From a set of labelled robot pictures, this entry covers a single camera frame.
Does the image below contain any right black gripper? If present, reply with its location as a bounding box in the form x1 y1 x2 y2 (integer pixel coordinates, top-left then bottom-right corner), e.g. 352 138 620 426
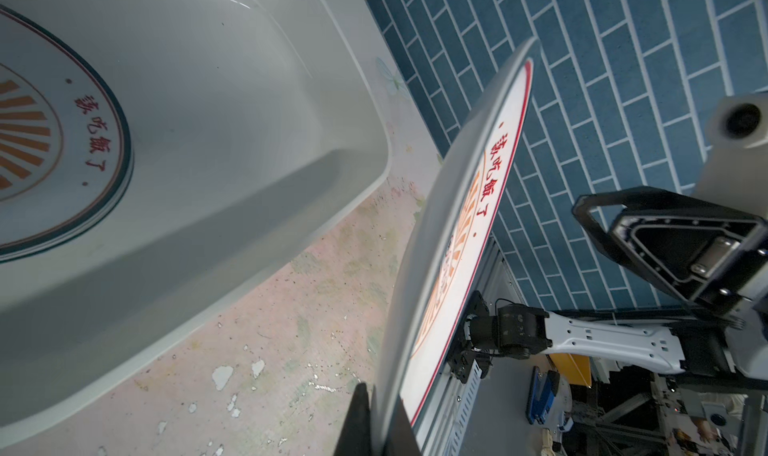
572 186 767 337

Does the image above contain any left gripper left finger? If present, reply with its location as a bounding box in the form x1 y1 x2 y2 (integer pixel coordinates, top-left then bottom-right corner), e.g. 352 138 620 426
334 382 372 456

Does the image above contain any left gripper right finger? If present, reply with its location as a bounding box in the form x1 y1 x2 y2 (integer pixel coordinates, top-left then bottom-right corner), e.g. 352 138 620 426
384 399 422 456

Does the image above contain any orange sunburst plate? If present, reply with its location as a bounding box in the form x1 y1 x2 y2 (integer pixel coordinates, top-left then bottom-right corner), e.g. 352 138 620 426
1 7 134 262
371 37 540 455

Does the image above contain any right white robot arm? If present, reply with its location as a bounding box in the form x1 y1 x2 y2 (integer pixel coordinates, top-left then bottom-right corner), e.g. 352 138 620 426
458 187 767 392

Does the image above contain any white plastic bin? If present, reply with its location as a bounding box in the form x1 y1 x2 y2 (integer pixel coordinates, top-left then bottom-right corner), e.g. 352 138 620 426
1 0 390 447

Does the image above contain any aluminium mounting rail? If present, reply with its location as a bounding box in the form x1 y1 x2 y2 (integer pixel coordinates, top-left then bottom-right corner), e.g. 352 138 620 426
413 239 524 455

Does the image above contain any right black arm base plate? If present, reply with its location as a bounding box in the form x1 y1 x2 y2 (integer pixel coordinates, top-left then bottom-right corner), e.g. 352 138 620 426
446 290 492 384

